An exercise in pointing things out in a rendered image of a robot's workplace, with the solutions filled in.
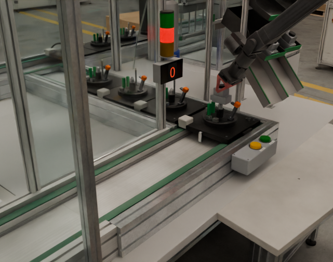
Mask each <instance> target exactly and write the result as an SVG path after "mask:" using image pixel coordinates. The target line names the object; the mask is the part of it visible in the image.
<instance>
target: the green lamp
mask: <svg viewBox="0 0 333 262"><path fill-rule="evenodd" d="M159 15H160V28H164V29H170V28H173V27H174V13H172V14H162V13H159Z"/></svg>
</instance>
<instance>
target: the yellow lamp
mask: <svg viewBox="0 0 333 262"><path fill-rule="evenodd" d="M173 55H174V42H172V43H162V42H160V56H162V57H172V56H173Z"/></svg>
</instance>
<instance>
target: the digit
mask: <svg viewBox="0 0 333 262"><path fill-rule="evenodd" d="M175 78H177V63H176V62H175V63H172V64H169V65H168V80H169V81H170V80H172V79H175Z"/></svg>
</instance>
